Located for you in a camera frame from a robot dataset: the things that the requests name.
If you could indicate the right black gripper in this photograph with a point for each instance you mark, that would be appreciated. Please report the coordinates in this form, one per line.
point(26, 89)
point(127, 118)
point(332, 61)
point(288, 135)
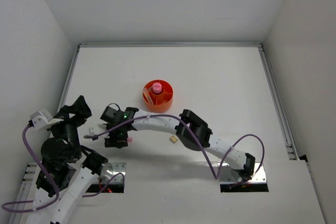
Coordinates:
point(112, 140)

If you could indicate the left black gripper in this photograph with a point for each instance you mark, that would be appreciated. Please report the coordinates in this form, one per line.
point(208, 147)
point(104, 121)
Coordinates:
point(80, 107)

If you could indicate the pink glue bottle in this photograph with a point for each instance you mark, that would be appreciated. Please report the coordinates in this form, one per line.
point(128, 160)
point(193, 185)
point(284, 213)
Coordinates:
point(157, 88)

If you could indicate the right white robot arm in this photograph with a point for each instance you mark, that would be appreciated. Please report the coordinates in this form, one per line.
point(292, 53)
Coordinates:
point(189, 128)

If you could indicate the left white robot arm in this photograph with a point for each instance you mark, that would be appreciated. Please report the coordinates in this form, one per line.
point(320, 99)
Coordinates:
point(67, 168)

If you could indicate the small tan sharpener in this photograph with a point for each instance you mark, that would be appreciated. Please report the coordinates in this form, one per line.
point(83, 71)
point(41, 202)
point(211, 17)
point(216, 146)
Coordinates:
point(173, 139)

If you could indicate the orange round organizer container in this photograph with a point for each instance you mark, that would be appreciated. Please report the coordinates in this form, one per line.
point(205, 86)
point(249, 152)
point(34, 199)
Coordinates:
point(162, 101)

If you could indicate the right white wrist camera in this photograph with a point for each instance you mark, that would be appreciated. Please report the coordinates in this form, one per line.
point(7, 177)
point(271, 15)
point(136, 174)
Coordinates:
point(96, 129)

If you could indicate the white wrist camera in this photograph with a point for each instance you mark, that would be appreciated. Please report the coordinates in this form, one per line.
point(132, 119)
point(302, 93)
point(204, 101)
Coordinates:
point(43, 120)
point(96, 129)

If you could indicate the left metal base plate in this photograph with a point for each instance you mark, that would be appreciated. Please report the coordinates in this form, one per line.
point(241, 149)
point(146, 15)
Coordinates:
point(113, 173)

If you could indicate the metal base plate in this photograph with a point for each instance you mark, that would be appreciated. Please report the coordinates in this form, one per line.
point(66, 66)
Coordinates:
point(230, 176)
point(113, 173)

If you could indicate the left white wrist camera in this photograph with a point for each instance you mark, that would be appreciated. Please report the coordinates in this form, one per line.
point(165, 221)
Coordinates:
point(43, 120)

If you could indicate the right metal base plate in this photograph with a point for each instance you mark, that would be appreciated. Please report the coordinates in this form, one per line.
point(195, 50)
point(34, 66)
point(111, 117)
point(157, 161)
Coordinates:
point(230, 176)

